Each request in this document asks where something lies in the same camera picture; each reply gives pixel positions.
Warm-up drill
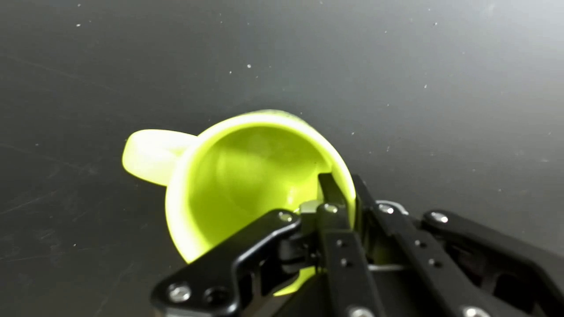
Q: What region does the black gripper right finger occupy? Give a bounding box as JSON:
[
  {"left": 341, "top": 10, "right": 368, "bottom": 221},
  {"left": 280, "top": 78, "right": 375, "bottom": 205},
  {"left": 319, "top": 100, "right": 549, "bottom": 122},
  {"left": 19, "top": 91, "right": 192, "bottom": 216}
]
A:
[{"left": 354, "top": 175, "right": 564, "bottom": 317}]

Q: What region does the yellow mug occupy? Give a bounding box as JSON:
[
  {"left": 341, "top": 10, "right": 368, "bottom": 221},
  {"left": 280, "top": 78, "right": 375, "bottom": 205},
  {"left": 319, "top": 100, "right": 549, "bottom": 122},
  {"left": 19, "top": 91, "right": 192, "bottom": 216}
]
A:
[{"left": 119, "top": 107, "right": 357, "bottom": 297}]

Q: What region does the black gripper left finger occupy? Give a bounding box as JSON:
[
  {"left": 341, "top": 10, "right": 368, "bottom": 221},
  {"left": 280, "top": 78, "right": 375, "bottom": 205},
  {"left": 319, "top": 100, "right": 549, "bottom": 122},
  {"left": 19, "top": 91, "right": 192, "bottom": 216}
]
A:
[{"left": 149, "top": 172, "right": 382, "bottom": 317}]

